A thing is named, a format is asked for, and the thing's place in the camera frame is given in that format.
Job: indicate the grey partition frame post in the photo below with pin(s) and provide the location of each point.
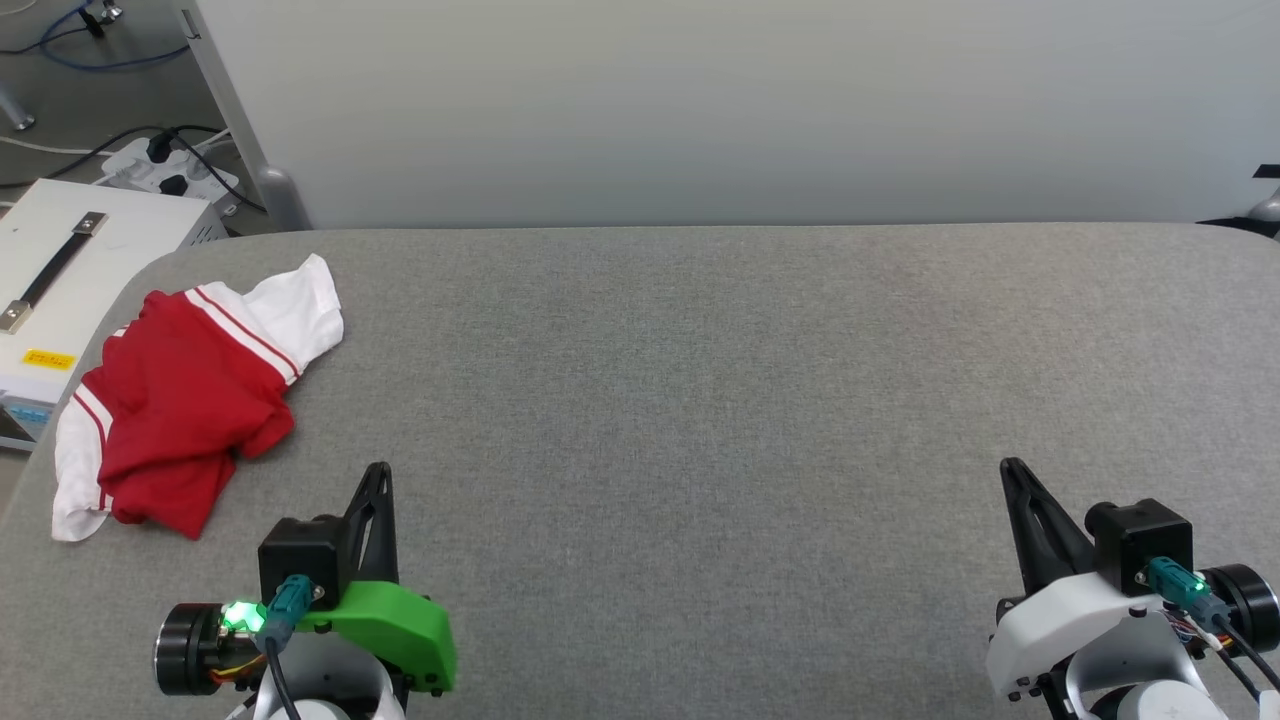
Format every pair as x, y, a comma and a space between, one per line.
225, 90

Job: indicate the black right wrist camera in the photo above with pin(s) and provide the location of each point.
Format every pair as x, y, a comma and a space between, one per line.
1140, 535

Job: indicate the grey chair base leg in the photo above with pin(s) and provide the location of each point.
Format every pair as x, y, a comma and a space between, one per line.
18, 118

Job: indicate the white equipment box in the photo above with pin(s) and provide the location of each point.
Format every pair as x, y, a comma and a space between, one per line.
110, 250

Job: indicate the white partition panel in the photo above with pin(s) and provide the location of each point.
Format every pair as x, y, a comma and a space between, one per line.
750, 110

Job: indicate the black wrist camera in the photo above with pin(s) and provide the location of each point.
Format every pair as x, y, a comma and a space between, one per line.
1140, 535
300, 550

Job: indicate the red and white basketball jersey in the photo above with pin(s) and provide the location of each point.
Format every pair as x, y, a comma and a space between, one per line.
180, 400

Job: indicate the black power plug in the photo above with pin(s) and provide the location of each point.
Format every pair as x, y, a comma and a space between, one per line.
160, 148
175, 185

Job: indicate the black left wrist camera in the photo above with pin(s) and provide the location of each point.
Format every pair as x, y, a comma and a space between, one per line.
300, 550

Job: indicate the white power strip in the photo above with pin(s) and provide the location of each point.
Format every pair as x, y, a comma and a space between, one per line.
135, 168

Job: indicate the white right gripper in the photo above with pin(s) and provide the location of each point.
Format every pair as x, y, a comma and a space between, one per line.
1060, 625

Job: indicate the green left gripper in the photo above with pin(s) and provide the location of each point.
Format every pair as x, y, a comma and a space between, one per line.
400, 620

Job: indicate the grey partition foot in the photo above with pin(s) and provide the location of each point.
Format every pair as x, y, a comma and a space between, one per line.
1268, 207

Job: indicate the yellow warning label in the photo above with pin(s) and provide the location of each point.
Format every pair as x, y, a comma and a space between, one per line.
48, 359

